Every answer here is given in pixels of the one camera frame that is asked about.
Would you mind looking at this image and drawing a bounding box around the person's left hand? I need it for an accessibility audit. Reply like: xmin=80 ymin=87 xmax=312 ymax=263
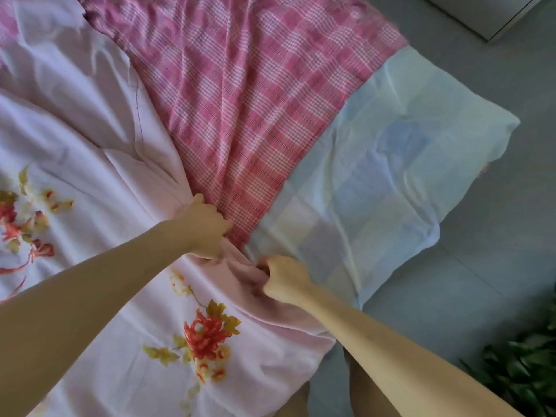
xmin=163 ymin=192 xmax=236 ymax=261

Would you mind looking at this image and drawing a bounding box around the person's right hand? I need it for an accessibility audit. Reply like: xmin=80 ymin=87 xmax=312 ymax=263
xmin=257 ymin=253 xmax=321 ymax=309

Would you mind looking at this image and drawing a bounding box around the pink gingham sheet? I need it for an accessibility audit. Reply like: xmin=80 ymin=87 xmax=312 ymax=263
xmin=0 ymin=0 xmax=410 ymax=250

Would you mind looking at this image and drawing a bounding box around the person's right forearm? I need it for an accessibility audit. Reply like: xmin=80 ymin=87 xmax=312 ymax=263
xmin=299 ymin=286 xmax=526 ymax=417

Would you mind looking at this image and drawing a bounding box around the person's left forearm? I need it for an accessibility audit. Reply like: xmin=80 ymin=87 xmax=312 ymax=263
xmin=0 ymin=220 xmax=196 ymax=417

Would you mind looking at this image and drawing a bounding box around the person's left leg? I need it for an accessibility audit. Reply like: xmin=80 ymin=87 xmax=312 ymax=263
xmin=276 ymin=381 xmax=312 ymax=417

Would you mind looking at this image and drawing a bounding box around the person's leg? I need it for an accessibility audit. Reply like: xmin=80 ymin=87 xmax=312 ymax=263
xmin=346 ymin=350 xmax=403 ymax=417
xmin=276 ymin=381 xmax=312 ymax=417

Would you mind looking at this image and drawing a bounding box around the person's right leg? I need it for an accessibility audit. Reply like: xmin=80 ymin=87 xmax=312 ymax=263
xmin=346 ymin=350 xmax=403 ymax=417

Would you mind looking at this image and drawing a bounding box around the white bed sheet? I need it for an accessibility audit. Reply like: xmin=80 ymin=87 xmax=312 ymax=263
xmin=245 ymin=45 xmax=522 ymax=311

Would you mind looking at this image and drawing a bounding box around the green leafy plant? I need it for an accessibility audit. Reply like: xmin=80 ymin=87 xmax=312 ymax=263
xmin=459 ymin=291 xmax=556 ymax=417

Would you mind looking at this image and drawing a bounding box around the white wardrobe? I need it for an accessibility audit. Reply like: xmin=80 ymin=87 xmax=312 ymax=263
xmin=417 ymin=0 xmax=550 ymax=43

